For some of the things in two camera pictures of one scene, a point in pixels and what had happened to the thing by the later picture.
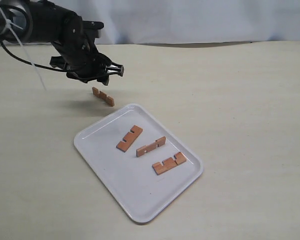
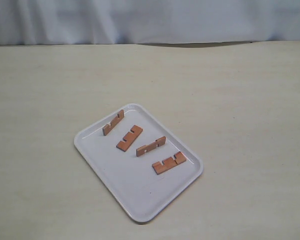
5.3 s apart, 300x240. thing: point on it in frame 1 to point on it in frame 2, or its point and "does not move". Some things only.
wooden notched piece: (160, 141) does not move
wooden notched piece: (169, 163) does not move
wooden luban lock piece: (103, 95) to (107, 129)
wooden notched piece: (130, 138) does not move
